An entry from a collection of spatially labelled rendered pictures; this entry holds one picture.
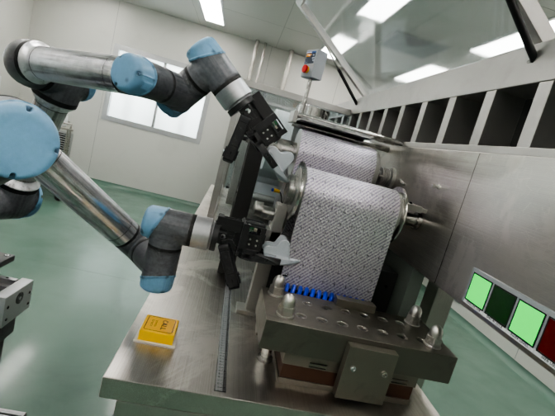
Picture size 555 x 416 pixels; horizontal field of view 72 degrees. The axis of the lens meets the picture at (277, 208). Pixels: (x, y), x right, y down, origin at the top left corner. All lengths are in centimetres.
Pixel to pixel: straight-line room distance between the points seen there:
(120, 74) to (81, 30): 618
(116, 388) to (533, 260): 71
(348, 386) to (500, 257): 37
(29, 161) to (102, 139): 608
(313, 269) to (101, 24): 629
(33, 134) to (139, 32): 610
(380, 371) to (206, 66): 72
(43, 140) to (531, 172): 80
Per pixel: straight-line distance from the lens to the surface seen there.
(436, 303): 124
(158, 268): 89
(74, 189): 90
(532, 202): 77
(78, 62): 95
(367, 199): 93
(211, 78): 89
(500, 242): 80
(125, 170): 671
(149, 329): 85
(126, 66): 82
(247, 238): 86
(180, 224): 86
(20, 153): 71
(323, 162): 113
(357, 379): 82
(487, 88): 99
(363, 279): 97
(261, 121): 90
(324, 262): 93
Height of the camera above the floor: 135
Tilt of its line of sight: 9 degrees down
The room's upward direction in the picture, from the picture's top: 15 degrees clockwise
